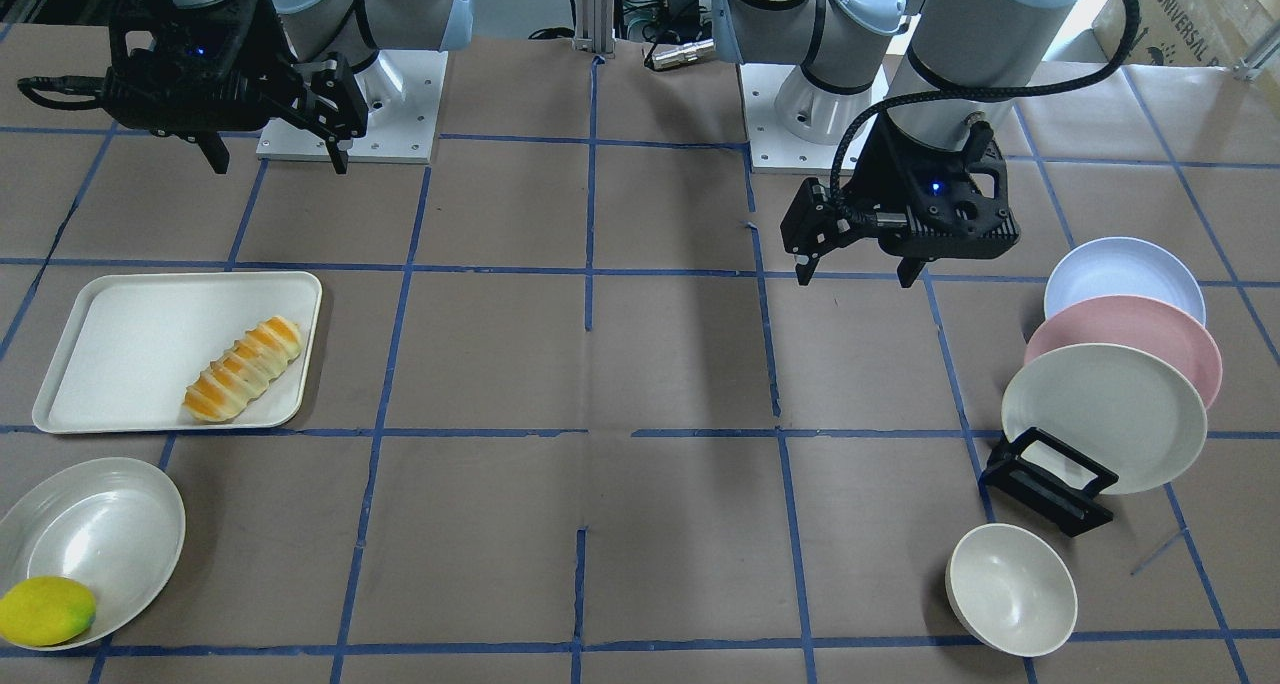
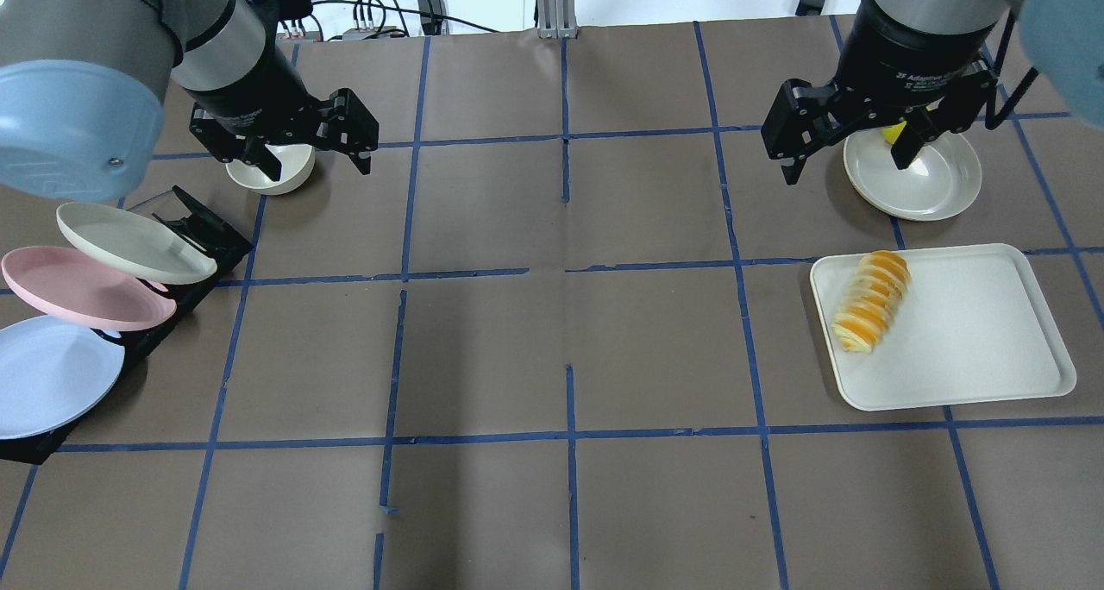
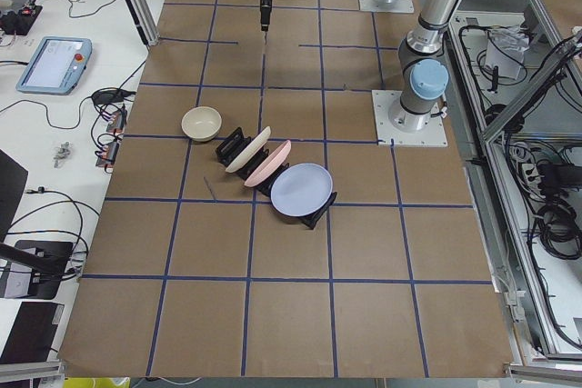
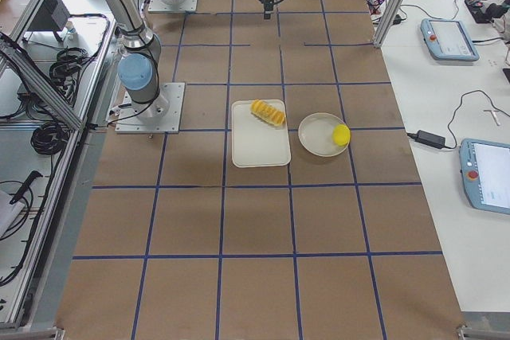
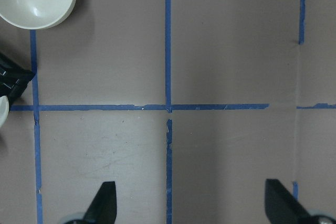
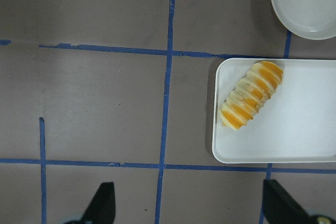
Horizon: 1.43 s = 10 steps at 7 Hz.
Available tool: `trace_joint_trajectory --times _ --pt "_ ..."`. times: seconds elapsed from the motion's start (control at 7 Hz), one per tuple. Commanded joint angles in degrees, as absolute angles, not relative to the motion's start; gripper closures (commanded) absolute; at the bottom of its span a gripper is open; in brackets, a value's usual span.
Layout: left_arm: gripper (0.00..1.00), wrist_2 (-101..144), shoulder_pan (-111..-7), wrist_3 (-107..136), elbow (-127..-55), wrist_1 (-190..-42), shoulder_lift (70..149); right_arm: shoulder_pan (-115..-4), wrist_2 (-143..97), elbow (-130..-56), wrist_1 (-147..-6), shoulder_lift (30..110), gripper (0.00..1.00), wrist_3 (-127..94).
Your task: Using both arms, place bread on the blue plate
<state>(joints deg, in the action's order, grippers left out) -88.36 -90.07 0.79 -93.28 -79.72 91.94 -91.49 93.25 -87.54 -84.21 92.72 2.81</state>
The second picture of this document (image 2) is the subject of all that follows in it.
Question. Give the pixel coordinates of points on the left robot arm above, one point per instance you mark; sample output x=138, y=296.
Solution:
x=83, y=82

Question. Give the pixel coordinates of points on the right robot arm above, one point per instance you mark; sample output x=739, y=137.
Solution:
x=1061, y=38

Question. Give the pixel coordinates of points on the yellow lemon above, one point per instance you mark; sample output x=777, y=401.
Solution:
x=891, y=134

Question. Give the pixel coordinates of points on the blue plate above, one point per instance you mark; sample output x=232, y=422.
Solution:
x=52, y=372

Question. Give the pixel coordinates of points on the cream round plate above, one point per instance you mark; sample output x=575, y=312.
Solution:
x=943, y=181

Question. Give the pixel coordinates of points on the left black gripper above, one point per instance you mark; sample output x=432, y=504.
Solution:
x=252, y=91

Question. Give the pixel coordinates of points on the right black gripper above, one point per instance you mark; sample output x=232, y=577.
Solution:
x=906, y=55

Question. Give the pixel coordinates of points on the sliced orange bread loaf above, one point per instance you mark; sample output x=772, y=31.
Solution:
x=871, y=301

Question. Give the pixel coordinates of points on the cream plate in rack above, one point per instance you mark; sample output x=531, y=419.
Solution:
x=133, y=244

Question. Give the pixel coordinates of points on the pink plate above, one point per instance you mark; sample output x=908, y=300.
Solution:
x=70, y=285

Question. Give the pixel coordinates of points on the aluminium frame post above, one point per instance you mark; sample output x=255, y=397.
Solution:
x=556, y=19

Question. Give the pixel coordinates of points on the cream rectangular tray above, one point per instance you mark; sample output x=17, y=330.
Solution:
x=973, y=327

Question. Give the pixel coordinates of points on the black dish rack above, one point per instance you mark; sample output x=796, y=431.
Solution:
x=218, y=240

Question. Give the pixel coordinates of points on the black power adapter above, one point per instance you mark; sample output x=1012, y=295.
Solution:
x=432, y=16

